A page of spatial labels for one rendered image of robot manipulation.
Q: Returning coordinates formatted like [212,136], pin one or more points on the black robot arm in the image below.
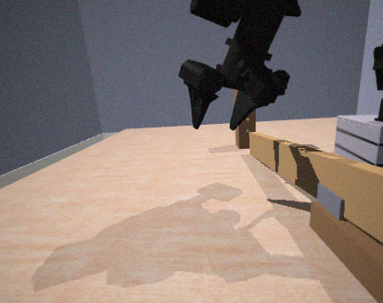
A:
[260,19]

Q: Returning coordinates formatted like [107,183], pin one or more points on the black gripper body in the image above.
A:
[209,80]

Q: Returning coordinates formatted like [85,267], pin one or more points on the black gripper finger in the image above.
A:
[199,104]
[242,108]

